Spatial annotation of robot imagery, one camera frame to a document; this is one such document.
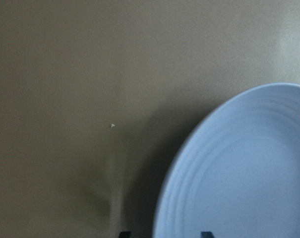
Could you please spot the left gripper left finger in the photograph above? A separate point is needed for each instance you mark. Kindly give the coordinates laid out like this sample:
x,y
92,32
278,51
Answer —
x,y
124,234

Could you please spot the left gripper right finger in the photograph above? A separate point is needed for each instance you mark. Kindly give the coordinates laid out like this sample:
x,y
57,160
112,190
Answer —
x,y
207,234

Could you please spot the blue plate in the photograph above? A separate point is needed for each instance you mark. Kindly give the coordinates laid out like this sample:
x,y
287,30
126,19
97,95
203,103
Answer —
x,y
238,173

